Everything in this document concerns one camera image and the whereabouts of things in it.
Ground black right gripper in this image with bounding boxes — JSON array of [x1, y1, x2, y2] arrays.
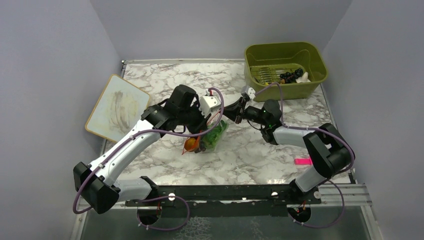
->
[[219, 96, 269, 126]]

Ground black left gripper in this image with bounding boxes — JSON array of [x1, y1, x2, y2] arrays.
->
[[178, 101, 212, 136]]

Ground orange toy fruit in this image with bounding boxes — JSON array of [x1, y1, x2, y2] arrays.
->
[[182, 137, 200, 154]]

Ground green toy lettuce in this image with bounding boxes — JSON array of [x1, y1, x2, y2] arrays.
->
[[201, 120, 229, 152]]

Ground clear zip bag orange zipper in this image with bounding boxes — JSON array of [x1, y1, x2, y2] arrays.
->
[[181, 119, 229, 155]]

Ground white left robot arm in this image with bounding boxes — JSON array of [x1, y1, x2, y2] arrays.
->
[[72, 84, 224, 214]]

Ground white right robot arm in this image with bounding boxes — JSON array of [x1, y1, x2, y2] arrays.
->
[[223, 97, 355, 204]]

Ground green plastic bin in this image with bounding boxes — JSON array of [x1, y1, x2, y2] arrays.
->
[[244, 42, 328, 102]]

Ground dark blue toy grapes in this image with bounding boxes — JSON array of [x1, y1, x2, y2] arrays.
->
[[279, 68, 304, 84]]

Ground white toy garlic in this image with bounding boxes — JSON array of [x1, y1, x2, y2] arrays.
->
[[295, 72, 311, 83]]

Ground pink plastic clip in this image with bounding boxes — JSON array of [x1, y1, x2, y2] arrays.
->
[[294, 158, 313, 165]]

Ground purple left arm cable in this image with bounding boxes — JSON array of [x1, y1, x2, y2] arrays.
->
[[72, 87, 225, 215]]

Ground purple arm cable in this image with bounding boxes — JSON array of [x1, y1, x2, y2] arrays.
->
[[72, 87, 225, 215], [254, 81, 356, 175]]

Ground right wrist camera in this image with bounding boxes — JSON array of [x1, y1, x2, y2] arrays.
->
[[241, 85, 256, 102]]

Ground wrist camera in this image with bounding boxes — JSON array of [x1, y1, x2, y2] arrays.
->
[[241, 85, 256, 102], [199, 94, 222, 117]]

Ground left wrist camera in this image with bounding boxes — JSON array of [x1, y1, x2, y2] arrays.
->
[[199, 94, 222, 117]]

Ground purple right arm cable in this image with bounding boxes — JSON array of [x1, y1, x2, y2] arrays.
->
[[254, 81, 356, 175]]

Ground small whiteboard wooden frame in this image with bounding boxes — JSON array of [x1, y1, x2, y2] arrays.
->
[[85, 74, 151, 142]]

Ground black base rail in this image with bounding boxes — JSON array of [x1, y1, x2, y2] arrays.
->
[[125, 179, 322, 218]]

